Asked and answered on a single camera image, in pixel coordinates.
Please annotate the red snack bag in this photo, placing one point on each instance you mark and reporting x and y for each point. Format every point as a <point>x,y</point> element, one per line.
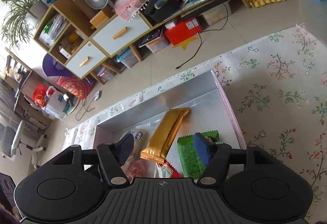
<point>166,170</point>

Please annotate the red shoe box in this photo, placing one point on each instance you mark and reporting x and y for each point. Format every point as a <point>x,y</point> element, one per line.
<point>182,31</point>

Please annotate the chocolate tart cookie package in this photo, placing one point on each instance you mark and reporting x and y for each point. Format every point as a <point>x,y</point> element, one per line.
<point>139,134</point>

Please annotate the clear plastic storage bin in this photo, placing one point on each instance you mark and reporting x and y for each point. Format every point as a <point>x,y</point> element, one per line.
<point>216,14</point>

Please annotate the pink cardboard box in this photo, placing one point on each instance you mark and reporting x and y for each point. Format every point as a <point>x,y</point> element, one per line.
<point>196,105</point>

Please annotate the gold snack bar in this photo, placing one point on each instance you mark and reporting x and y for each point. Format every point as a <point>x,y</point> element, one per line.
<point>164,135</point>

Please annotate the pink nougat package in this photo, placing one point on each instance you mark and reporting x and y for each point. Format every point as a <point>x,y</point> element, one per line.
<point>136,168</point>

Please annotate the red lantern bag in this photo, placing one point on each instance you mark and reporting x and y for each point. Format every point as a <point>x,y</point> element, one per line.
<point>79,88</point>

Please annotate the white paper shopping bag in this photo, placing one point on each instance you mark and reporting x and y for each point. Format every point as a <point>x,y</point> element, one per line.
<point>56,106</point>

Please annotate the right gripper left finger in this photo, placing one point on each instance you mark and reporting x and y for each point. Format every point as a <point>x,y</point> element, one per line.
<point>118,157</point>

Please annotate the green snack package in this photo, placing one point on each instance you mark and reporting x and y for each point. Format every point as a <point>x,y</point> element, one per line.
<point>191,164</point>

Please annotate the grey office chair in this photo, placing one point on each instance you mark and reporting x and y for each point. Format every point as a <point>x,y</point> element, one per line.
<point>11,141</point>

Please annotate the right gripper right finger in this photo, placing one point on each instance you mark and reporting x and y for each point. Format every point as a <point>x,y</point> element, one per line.
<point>215,157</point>

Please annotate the green potted plant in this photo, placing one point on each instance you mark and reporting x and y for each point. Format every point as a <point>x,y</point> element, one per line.
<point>21,20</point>

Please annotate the purple hat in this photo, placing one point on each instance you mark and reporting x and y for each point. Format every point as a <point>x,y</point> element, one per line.
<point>52,68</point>

